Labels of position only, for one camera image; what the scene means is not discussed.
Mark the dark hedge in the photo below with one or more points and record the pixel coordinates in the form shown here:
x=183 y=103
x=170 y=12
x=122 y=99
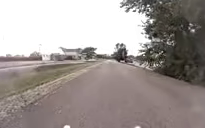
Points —
x=13 y=58

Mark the grey asphalt road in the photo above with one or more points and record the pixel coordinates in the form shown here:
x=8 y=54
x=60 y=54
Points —
x=123 y=96

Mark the dark tree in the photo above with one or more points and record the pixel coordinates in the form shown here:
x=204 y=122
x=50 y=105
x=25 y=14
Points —
x=120 y=52
x=89 y=52

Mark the building with pale roof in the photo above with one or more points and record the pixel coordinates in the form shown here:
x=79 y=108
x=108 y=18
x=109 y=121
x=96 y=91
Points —
x=70 y=52

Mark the grass strip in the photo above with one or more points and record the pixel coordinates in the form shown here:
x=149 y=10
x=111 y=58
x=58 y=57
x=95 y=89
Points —
x=33 y=78

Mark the row of trees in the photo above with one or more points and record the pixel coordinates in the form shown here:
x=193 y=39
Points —
x=183 y=36

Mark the pale gravel strip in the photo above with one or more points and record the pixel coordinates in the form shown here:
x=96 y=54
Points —
x=23 y=98

